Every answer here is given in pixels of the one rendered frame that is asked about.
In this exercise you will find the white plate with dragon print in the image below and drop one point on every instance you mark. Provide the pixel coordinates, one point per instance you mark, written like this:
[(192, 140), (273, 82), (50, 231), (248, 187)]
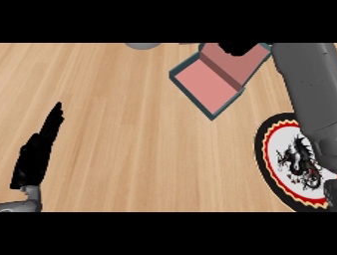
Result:
[(288, 166)]

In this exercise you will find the pink box with teal rim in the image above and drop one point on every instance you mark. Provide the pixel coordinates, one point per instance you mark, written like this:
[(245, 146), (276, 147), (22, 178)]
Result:
[(214, 79)]

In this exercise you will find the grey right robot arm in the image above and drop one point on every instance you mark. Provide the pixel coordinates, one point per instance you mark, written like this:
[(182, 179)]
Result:
[(318, 109)]

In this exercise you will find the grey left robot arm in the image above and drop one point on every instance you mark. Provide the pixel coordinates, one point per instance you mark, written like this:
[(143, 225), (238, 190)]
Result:
[(27, 201)]

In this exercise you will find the grey round object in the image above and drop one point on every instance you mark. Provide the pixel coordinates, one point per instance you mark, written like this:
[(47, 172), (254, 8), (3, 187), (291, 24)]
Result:
[(143, 45)]

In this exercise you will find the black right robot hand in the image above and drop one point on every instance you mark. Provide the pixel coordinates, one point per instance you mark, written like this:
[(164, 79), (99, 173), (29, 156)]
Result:
[(237, 48)]

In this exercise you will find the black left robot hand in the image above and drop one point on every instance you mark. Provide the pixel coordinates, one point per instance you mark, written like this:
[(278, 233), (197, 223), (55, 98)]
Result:
[(37, 156)]

